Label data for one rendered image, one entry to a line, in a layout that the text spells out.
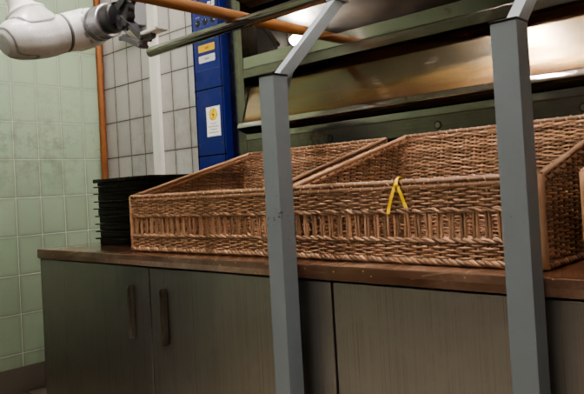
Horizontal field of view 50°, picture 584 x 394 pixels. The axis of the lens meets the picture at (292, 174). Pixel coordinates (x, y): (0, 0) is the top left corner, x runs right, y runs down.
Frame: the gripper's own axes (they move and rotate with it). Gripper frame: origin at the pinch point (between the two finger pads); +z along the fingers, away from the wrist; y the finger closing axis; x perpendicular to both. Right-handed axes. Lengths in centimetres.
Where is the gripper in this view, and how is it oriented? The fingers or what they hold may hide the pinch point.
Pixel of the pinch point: (158, 0)
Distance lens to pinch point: 158.0
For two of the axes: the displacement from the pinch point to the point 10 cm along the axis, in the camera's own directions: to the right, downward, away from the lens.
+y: 0.5, 10.0, -0.2
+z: 7.4, -0.5, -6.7
